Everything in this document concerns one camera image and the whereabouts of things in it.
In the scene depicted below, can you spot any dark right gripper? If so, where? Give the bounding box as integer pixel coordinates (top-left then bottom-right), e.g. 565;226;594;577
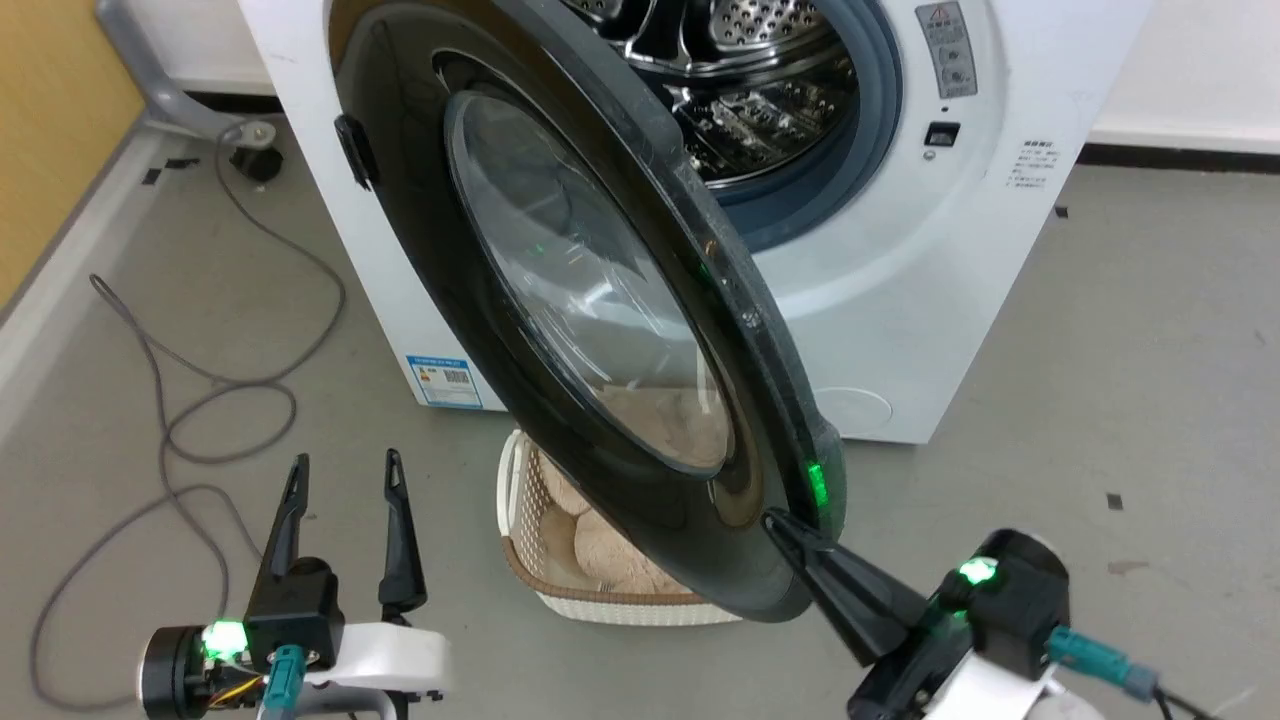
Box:
764;509;979;720

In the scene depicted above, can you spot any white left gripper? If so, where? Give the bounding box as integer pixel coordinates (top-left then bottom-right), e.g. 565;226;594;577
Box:
258;448;453;701

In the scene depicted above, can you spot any black round glass washer door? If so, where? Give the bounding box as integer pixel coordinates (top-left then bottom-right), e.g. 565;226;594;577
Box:
328;0;848;623

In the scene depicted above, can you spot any white front-load washing machine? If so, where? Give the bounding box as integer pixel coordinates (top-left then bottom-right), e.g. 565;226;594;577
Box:
237;0;1156;446

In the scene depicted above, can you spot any grey rubber door gasket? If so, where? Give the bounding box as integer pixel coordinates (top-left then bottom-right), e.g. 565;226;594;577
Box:
700;0;905;253

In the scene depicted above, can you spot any blue energy label sticker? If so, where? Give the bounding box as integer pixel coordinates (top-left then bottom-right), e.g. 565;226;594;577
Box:
405;354;484;410

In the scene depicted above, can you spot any white woven laundry basket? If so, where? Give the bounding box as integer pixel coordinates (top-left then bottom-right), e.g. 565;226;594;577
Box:
496;428;746;628

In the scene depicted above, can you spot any beige plush cloth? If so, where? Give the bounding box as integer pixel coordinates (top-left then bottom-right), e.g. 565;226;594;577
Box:
538;385;731;598

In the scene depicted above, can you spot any black caster wheel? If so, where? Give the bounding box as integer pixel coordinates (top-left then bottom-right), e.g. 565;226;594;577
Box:
230;144;285;184

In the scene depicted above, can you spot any steel perforated washer drum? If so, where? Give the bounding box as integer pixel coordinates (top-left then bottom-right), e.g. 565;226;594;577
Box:
560;0;857;187

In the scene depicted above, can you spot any grey metal stand leg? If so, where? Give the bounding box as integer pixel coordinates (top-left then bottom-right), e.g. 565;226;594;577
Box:
97;0;278;147

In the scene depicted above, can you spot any yellow wooden panel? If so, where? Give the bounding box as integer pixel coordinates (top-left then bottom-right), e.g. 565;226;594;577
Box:
0;0;148;306

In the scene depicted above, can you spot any grey warning label sticker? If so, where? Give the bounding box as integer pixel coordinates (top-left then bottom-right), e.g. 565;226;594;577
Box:
915;1;979;100

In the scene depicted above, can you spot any teal left camera connector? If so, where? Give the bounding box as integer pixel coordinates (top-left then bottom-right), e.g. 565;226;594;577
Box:
260;645;307;717

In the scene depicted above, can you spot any teal camera connector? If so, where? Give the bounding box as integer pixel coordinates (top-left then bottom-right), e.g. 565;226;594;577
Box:
1045;625;1161;702
260;645;307;717

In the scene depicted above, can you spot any grey floor cable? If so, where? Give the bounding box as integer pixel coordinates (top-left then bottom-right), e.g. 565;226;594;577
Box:
30;120;348;713

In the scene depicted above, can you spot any teal right camera connector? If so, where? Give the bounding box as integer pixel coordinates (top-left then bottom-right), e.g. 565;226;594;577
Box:
1045;625;1161;702

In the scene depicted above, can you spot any thin black camera cable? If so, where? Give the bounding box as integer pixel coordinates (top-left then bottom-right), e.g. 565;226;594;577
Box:
1150;685;1229;720

